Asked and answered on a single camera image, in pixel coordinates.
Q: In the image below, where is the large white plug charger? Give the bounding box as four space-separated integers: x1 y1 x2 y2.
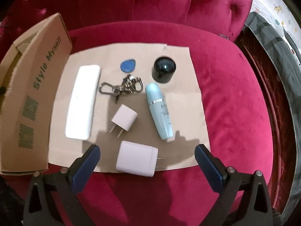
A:
116 140 165 177

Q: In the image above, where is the small white plug charger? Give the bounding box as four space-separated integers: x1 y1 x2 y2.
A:
110 104 138 138

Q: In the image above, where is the cardboard box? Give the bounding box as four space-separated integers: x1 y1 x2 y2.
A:
1 13 72 176

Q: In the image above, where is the white rectangular power bank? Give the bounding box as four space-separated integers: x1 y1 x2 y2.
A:
65 65 101 140

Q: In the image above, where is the beige paper sheet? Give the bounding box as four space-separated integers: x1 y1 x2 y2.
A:
49 43 210 173

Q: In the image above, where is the light blue cosmetic bottle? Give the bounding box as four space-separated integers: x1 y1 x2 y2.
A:
145 83 173 140

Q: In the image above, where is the blue key fob tag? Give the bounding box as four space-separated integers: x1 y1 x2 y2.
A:
120 59 136 73

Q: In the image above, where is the grey plaid blanket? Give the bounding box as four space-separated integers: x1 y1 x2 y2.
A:
237 12 300 223

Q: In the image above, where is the black round jar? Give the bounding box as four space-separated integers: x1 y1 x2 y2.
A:
151 56 176 84

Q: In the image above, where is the red velvet tufted sofa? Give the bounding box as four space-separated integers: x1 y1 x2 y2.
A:
1 0 273 225

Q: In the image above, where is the metal keychain with carabiner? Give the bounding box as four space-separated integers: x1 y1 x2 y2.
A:
98 74 143 104

